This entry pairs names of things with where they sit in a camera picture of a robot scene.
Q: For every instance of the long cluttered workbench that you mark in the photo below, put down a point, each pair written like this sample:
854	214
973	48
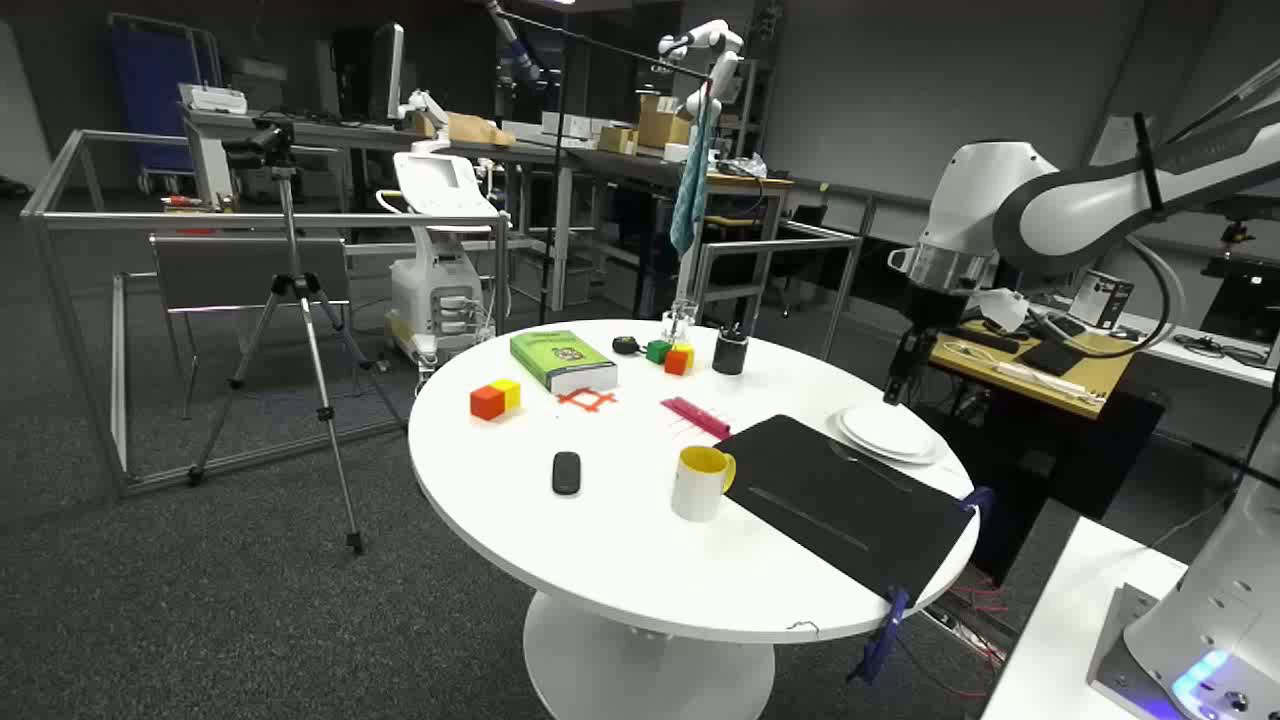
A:
763	180

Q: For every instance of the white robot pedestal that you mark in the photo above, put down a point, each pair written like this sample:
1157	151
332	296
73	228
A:
1053	641

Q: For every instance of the orange frame outline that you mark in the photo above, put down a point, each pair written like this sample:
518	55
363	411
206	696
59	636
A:
567	396

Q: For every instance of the white picture card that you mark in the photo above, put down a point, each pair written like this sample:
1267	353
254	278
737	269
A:
1107	302

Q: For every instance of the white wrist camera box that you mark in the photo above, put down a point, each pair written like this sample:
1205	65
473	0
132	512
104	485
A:
1003	308

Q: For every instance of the small cardboard box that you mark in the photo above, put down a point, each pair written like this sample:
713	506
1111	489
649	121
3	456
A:
619	136

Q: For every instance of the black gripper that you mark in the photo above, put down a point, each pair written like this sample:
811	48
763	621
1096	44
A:
913	353

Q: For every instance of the white machine cart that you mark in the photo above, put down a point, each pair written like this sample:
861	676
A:
435	302

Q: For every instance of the white mug yellow inside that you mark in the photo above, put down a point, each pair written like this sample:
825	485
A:
697	489

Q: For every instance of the blue clamp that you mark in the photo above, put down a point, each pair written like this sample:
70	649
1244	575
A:
880	635
979	506

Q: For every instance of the green book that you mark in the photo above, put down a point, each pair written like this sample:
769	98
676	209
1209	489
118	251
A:
561	356

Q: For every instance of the black place mat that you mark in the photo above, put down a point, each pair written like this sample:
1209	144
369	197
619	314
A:
841	512

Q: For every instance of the red orange cube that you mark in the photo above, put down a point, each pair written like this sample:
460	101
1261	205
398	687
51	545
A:
484	400
676	363

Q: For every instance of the grey metal frame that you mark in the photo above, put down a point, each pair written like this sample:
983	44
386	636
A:
201	216

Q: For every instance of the tall cardboard box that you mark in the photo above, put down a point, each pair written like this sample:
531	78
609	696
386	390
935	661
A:
661	124

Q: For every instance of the small black camera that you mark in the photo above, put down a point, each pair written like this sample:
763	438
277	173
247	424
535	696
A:
275	142

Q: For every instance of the clear drinking glass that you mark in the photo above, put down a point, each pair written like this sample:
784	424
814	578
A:
683	320

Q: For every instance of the round white table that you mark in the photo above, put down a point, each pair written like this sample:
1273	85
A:
624	560

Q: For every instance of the black pen cup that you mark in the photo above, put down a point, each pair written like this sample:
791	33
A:
731	353

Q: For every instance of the black computer mouse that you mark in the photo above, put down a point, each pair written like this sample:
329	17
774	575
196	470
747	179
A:
567	475

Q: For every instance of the slim computer monitor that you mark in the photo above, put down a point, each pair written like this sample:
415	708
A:
386	65

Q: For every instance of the pink flat bar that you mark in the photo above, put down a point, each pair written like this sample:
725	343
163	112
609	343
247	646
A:
697	418

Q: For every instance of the yellow cube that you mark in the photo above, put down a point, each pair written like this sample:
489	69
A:
509	392

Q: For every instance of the blue panel cart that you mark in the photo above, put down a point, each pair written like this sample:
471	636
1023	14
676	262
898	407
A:
154	92

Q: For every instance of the grey metal railing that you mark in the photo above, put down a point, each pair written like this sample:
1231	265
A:
774	245

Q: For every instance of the small black disc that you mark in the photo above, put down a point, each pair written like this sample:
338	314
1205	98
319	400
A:
624	344

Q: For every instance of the flat cardboard box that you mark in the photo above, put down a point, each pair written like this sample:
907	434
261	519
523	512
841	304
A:
480	128

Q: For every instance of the white side desk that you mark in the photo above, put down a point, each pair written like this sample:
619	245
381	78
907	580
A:
1201	353

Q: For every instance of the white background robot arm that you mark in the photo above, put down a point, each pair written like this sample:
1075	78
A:
722	75

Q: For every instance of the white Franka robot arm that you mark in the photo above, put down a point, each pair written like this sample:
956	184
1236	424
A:
1082	214

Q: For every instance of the camera tripod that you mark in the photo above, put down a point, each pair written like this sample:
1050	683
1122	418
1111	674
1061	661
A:
319	375

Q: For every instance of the larger white plate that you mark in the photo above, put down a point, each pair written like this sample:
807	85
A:
920	456

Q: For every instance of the white box device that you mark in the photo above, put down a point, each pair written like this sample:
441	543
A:
214	101

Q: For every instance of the teal cloth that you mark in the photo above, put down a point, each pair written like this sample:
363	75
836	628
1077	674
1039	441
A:
690	200

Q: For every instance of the silver knife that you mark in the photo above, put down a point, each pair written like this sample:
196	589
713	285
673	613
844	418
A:
803	508

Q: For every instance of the green cube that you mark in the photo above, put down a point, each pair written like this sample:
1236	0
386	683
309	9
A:
659	350

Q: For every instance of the wooden side table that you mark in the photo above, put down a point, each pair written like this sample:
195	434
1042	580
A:
1065	384

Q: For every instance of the smaller white plate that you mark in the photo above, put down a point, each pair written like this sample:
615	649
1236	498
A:
890	424

